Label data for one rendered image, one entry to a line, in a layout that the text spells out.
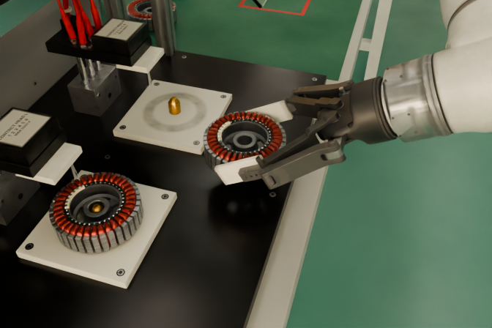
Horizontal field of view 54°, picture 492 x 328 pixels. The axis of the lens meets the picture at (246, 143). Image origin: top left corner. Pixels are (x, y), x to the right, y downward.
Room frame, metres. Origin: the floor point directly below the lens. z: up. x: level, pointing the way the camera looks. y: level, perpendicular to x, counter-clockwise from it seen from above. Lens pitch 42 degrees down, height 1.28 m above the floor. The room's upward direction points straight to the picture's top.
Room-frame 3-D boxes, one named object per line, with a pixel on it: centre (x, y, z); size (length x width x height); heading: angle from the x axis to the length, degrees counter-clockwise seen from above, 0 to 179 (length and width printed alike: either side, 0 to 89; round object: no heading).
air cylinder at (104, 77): (0.68, 0.26, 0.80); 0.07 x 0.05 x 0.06; 163
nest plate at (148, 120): (0.64, 0.12, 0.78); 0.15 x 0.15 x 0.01; 73
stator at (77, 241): (0.41, 0.19, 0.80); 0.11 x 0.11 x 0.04
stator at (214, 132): (0.50, 0.00, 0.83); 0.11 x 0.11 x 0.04
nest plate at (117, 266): (0.41, 0.19, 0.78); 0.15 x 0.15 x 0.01; 73
